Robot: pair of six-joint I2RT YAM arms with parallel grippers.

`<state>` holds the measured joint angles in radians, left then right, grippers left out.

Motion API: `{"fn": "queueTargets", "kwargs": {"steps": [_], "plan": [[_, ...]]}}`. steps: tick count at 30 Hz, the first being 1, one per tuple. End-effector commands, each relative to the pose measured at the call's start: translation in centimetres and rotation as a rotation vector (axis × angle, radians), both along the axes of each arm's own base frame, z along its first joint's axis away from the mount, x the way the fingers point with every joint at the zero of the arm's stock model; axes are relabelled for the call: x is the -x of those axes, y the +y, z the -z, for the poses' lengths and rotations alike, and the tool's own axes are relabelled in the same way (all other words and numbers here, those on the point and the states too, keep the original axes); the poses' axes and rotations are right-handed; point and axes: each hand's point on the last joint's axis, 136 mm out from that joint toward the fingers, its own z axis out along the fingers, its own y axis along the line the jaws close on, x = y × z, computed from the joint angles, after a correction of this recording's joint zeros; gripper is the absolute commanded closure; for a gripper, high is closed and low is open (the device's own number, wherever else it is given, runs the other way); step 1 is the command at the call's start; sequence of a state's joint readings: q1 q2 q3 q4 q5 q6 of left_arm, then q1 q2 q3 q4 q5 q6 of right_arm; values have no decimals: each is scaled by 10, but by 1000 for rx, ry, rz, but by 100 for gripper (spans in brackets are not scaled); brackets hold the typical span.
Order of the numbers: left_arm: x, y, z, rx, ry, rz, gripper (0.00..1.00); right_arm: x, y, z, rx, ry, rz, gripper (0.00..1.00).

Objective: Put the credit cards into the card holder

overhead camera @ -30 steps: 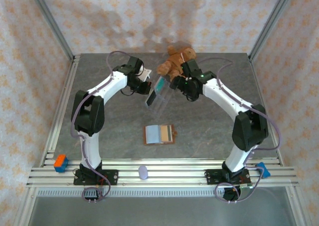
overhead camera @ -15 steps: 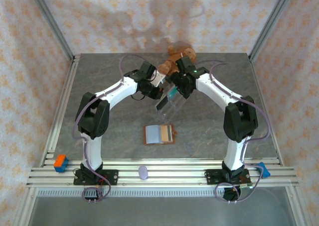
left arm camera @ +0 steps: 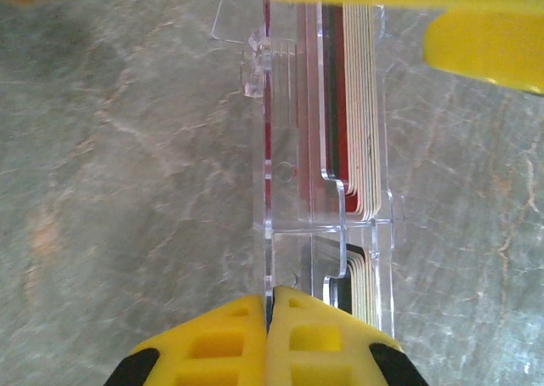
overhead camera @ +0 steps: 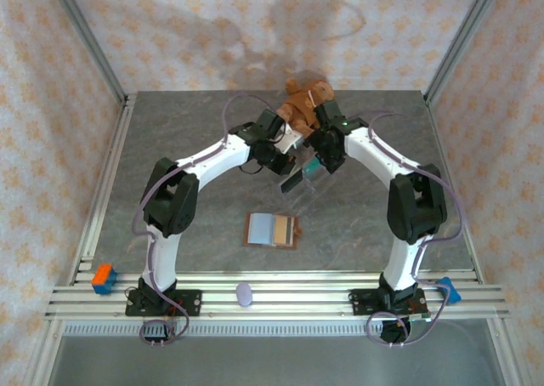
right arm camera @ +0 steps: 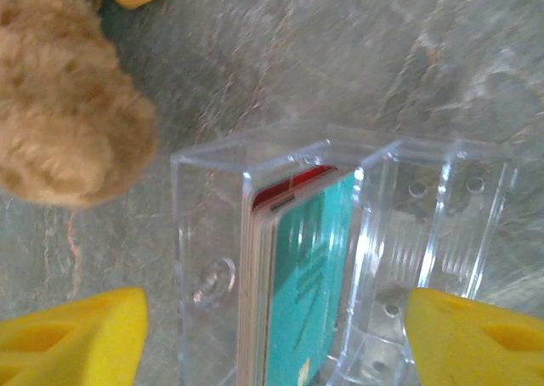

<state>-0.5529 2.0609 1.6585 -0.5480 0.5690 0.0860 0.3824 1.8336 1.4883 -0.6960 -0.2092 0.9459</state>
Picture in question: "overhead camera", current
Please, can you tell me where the orange card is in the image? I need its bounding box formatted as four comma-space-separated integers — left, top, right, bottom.
272, 215, 296, 247

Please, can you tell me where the brown teddy bear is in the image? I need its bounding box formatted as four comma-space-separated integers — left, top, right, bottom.
275, 77, 337, 137

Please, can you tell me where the lilac oval object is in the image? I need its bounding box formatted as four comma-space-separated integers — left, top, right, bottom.
235, 281, 254, 308

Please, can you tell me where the orange and blue block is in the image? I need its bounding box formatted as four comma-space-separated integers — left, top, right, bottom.
91, 263, 118, 296

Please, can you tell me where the small black electronics box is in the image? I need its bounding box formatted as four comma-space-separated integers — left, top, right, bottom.
140, 321, 177, 349

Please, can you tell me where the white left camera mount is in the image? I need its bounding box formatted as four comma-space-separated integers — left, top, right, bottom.
275, 123, 307, 154

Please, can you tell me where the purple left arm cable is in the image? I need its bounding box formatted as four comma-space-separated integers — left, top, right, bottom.
132, 94, 284, 349

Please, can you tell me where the aluminium table side rail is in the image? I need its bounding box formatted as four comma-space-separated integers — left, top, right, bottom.
423, 94, 486, 286
54, 94, 139, 287

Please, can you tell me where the long aluminium frame rail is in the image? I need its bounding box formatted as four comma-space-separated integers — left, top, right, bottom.
43, 270, 512, 321

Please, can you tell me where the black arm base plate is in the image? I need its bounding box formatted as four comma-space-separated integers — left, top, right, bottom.
349, 288, 428, 317
125, 289, 202, 318

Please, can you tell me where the grey slotted cable duct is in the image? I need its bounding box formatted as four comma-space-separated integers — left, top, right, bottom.
63, 322, 384, 338

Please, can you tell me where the aluminium frame post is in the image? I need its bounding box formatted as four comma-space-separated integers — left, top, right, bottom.
423, 0, 507, 104
45, 0, 130, 104

